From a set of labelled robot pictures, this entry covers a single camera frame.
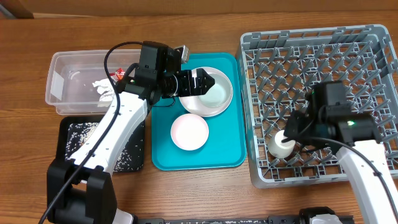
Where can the grey dishwasher rack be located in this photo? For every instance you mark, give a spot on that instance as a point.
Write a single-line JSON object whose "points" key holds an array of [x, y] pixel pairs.
{"points": [[276, 70]]}

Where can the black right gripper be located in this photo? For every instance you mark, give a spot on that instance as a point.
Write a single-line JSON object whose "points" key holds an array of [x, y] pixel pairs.
{"points": [[296, 125]]}

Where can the metal frame post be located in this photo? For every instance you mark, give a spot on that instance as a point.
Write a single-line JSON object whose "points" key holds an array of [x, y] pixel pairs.
{"points": [[5, 14]]}

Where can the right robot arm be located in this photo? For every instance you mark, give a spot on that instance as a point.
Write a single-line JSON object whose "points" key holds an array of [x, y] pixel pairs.
{"points": [[367, 171]]}

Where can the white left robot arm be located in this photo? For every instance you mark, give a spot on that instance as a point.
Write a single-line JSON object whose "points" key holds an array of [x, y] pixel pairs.
{"points": [[80, 190]]}

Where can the teal plastic tray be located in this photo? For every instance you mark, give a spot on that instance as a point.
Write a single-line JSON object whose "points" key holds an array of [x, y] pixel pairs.
{"points": [[225, 146]]}

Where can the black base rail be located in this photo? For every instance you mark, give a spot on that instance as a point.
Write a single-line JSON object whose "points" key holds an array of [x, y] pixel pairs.
{"points": [[305, 215]]}

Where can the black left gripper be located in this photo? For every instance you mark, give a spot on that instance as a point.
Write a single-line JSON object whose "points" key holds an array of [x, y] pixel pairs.
{"points": [[200, 88]]}

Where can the pink round plate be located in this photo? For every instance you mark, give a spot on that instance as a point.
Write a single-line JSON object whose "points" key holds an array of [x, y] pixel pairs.
{"points": [[193, 105]]}

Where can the black tray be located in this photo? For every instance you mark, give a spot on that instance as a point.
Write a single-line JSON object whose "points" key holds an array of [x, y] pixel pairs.
{"points": [[75, 130]]}

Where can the red snack wrapper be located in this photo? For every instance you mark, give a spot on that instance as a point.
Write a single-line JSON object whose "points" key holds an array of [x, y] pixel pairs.
{"points": [[117, 75]]}

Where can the grey-white bowl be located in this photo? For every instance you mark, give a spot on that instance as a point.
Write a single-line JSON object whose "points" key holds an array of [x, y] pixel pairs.
{"points": [[218, 94]]}

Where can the clear plastic bin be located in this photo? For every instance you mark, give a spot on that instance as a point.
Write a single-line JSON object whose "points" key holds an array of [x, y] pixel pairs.
{"points": [[69, 82]]}

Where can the white tissue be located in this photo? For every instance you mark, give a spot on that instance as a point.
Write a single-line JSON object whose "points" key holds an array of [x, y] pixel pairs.
{"points": [[104, 89]]}

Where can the cream plastic cup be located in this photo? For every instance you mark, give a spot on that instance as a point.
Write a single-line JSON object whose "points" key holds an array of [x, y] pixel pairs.
{"points": [[280, 149]]}

